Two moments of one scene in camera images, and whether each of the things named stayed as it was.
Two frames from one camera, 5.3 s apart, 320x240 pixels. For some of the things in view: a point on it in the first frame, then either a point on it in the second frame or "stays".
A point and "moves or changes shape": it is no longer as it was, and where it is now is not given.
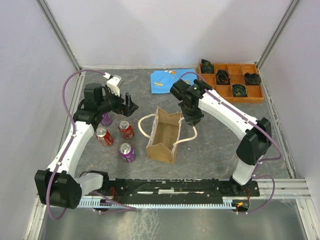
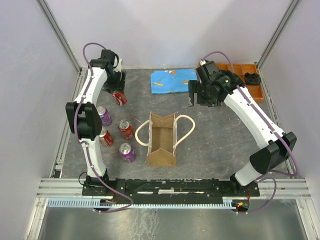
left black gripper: x=126 y=109 to x=119 y=86
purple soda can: x=127 y=152 stays
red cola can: x=104 y=136 stays
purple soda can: x=106 y=120 stays
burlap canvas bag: x=164 y=135 moves or changes shape
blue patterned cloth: x=162 y=79 stays
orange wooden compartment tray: x=237 y=72 stays
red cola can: x=126 y=129 stays
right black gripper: x=190 y=120 to x=195 y=87
